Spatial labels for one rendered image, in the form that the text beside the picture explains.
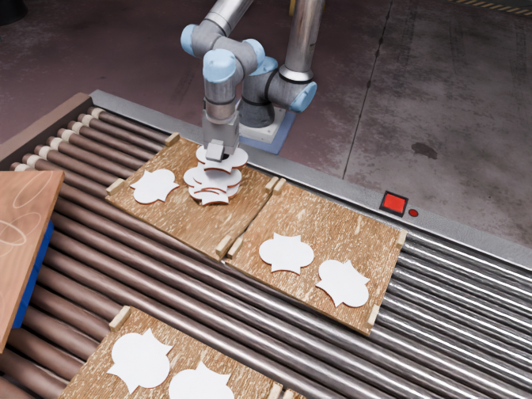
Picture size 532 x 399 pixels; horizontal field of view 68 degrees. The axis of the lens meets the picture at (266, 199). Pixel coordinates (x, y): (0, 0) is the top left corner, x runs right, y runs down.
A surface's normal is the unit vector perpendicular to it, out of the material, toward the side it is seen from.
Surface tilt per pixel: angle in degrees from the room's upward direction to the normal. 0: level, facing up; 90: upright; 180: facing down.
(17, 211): 0
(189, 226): 0
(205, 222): 0
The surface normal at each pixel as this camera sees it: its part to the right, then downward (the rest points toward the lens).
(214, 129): -0.22, 0.72
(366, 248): 0.06, -0.66
